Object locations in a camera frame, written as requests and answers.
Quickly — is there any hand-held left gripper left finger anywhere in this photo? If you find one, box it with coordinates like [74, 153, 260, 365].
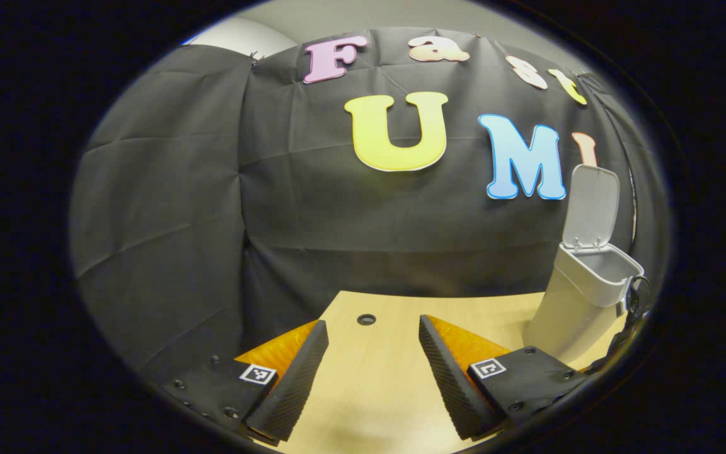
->
[161, 319, 330, 446]

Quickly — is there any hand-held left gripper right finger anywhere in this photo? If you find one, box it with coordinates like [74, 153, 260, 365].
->
[418, 314, 591, 442]

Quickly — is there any white desktop garbage bin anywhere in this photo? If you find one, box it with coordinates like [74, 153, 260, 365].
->
[522, 165, 645, 370]

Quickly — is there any wooden desktop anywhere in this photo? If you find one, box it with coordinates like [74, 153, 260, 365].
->
[235, 290, 628, 454]

